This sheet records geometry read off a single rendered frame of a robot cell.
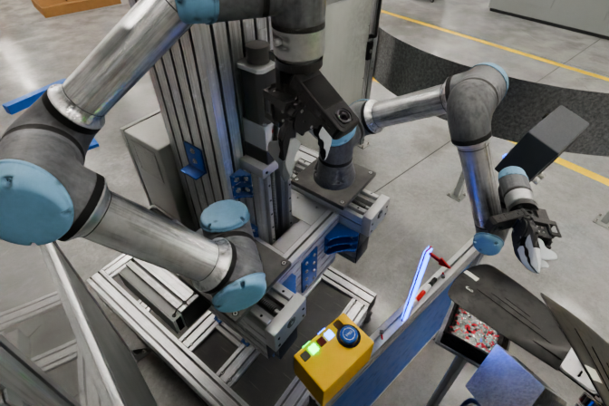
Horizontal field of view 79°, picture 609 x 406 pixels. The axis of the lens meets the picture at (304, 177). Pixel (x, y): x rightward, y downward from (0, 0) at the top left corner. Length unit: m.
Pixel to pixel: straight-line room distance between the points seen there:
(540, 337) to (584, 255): 2.09
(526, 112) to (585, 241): 0.99
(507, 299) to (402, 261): 1.55
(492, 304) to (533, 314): 0.08
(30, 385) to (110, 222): 0.25
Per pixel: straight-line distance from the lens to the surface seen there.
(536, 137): 1.35
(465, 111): 0.98
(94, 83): 0.67
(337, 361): 0.90
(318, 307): 1.95
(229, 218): 0.87
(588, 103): 2.60
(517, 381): 1.03
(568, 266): 2.84
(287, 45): 0.53
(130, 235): 0.67
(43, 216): 0.61
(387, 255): 2.44
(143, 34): 0.63
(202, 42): 0.87
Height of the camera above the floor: 1.90
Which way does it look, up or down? 41 degrees down
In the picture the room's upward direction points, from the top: straight up
